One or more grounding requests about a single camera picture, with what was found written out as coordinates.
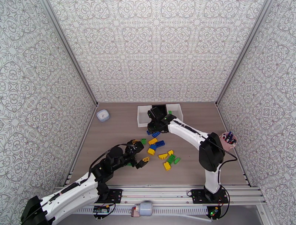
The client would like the black plastic bin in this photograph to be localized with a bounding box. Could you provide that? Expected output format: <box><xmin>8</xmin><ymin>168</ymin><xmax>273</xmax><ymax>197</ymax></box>
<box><xmin>151</xmin><ymin>104</ymin><xmax>168</xmax><ymax>116</ymax></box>

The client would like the white plastic bin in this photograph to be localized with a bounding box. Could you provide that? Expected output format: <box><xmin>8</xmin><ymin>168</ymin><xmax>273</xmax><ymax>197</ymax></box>
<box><xmin>137</xmin><ymin>105</ymin><xmax>154</xmax><ymax>128</ymax></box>
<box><xmin>165</xmin><ymin>103</ymin><xmax>184</xmax><ymax>121</ymax></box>

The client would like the small light blue container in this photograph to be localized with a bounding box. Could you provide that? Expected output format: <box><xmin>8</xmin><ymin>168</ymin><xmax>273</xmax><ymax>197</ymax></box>
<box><xmin>96</xmin><ymin>109</ymin><xmax>111</xmax><ymax>122</ymax></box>

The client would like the white and pink device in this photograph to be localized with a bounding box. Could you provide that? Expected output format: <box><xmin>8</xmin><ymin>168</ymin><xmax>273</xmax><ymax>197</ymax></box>
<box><xmin>131</xmin><ymin>202</ymin><xmax>155</xmax><ymax>218</ymax></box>

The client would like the pink cup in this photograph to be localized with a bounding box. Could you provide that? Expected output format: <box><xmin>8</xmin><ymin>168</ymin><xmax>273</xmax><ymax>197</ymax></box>
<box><xmin>219</xmin><ymin>131</ymin><xmax>238</xmax><ymax>151</ymax></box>

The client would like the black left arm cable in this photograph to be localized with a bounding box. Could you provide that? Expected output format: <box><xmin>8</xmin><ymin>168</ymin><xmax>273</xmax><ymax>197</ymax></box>
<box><xmin>88</xmin><ymin>143</ymin><xmax>135</xmax><ymax>174</ymax></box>

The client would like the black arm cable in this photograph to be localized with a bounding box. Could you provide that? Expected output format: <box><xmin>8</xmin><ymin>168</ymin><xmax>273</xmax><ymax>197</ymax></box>
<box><xmin>203</xmin><ymin>136</ymin><xmax>239</xmax><ymax>186</ymax></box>
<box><xmin>88</xmin><ymin>143</ymin><xmax>135</xmax><ymax>174</ymax></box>

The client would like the aluminium frame rail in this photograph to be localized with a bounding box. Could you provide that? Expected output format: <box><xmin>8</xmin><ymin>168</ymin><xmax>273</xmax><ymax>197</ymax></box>
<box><xmin>64</xmin><ymin>104</ymin><xmax>98</xmax><ymax>186</ymax></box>
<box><xmin>53</xmin><ymin>184</ymin><xmax>266</xmax><ymax>207</ymax></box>
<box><xmin>215</xmin><ymin>103</ymin><xmax>252</xmax><ymax>187</ymax></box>

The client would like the white slotted cable duct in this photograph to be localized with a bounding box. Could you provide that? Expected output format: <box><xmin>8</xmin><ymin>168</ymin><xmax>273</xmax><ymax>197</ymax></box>
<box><xmin>76</xmin><ymin>206</ymin><xmax>209</xmax><ymax>215</ymax></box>

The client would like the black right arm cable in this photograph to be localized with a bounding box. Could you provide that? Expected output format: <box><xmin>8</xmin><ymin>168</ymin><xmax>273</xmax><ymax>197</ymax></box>
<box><xmin>203</xmin><ymin>136</ymin><xmax>239</xmax><ymax>186</ymax></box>

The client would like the aluminium frame post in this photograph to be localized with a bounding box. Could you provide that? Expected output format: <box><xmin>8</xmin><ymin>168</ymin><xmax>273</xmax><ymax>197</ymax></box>
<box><xmin>40</xmin><ymin>0</ymin><xmax>98</xmax><ymax>107</ymax></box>
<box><xmin>215</xmin><ymin>0</ymin><xmax>270</xmax><ymax>105</ymax></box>

